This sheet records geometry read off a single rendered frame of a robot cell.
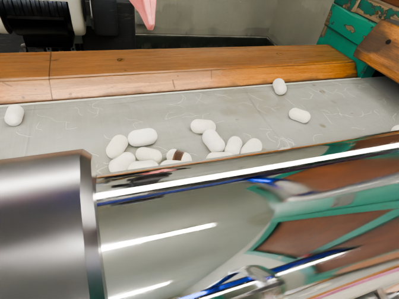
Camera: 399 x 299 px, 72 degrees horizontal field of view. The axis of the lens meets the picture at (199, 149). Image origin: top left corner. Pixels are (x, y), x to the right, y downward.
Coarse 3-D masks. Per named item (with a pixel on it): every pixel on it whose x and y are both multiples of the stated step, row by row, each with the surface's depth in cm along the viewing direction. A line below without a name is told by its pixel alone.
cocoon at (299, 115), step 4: (296, 108) 43; (292, 112) 43; (296, 112) 42; (300, 112) 42; (304, 112) 42; (308, 112) 43; (292, 116) 43; (296, 116) 42; (300, 116) 42; (304, 116) 42; (308, 116) 42; (300, 120) 43; (304, 120) 42; (308, 120) 42
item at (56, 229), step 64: (0, 192) 2; (64, 192) 2; (128, 192) 2; (192, 192) 2; (256, 192) 2; (320, 192) 2; (384, 192) 2; (0, 256) 1; (64, 256) 1; (128, 256) 2; (192, 256) 2; (256, 256) 2; (320, 256) 2; (384, 256) 2
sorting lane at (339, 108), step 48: (144, 96) 44; (192, 96) 45; (240, 96) 47; (288, 96) 49; (336, 96) 51; (384, 96) 53; (0, 144) 33; (48, 144) 34; (96, 144) 34; (192, 144) 37; (288, 144) 39
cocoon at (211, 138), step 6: (204, 132) 36; (210, 132) 36; (216, 132) 36; (204, 138) 36; (210, 138) 35; (216, 138) 35; (210, 144) 35; (216, 144) 34; (222, 144) 35; (210, 150) 35; (216, 150) 34; (222, 150) 35
